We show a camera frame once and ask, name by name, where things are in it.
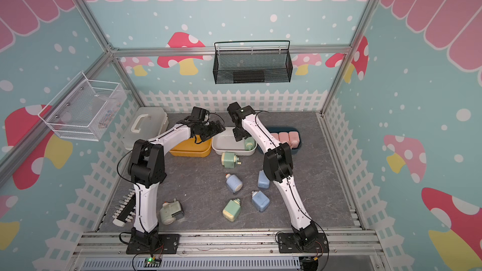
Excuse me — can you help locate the yellow plastic storage tub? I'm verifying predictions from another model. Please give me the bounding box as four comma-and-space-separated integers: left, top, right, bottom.
170, 138, 212, 158

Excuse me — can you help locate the white plastic storage tub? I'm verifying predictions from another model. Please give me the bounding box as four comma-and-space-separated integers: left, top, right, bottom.
212, 127, 256, 156

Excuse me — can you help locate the dark teal storage tub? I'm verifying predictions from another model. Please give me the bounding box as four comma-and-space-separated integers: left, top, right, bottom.
252, 126, 303, 155

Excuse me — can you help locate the pale green round sharpener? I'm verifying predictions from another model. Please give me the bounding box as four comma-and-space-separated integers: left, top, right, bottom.
159, 199, 185, 225

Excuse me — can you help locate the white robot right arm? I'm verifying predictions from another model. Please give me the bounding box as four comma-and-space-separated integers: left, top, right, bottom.
227, 102, 319, 250

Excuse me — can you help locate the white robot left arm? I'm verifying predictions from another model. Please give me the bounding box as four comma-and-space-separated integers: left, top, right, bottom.
128, 107, 225, 250

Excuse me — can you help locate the white lidded plastic case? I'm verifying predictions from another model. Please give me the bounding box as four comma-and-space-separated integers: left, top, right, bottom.
121, 107, 169, 151

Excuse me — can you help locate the blue sharpener centre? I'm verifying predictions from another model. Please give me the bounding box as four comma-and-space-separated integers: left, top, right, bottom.
225, 174, 243, 194

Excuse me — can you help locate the blue sharpener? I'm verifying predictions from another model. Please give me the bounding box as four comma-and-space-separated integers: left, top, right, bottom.
225, 174, 243, 194
257, 171, 270, 189
251, 191, 271, 212

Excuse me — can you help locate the blue sharpener upper right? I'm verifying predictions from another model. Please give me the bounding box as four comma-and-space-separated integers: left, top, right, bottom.
257, 171, 270, 189

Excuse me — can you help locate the blue sharpener lower right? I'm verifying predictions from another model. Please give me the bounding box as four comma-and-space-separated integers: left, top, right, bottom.
251, 191, 271, 212

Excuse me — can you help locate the black drill bit rack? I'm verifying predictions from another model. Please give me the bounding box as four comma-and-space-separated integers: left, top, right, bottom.
112, 190, 136, 227

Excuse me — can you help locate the green circuit board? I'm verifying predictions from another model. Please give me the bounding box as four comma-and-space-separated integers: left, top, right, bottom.
143, 257, 162, 268

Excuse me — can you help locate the black wire mesh basket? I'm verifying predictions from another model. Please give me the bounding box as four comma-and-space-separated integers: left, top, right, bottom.
213, 40, 293, 84

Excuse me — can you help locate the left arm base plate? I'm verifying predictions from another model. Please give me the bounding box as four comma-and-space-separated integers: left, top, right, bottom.
126, 234, 180, 255

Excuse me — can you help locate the white wire wall basket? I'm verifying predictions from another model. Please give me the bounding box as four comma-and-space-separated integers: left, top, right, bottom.
38, 72, 127, 142

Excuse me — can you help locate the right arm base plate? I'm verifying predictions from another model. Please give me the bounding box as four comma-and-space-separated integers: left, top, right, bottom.
275, 232, 330, 254

